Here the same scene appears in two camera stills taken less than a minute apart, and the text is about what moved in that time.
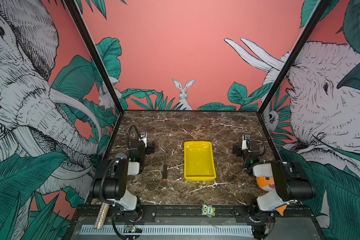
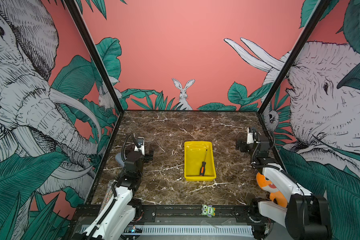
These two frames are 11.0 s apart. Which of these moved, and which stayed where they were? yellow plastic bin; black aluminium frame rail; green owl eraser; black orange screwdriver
Moved: black orange screwdriver
Stayed: black aluminium frame rail; green owl eraser; yellow plastic bin
